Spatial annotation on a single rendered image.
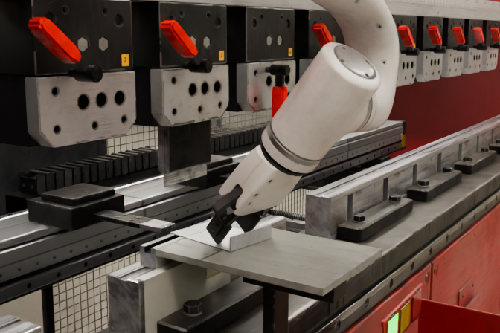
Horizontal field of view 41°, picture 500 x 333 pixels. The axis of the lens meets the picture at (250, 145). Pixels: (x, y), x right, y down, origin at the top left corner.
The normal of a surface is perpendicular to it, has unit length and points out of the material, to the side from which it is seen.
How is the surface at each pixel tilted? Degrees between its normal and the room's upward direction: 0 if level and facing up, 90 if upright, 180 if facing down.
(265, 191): 130
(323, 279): 0
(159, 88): 90
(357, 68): 41
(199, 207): 90
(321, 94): 99
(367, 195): 90
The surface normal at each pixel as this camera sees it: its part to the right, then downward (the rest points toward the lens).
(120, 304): -0.55, 0.14
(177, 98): 0.83, 0.09
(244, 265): 0.00, -0.99
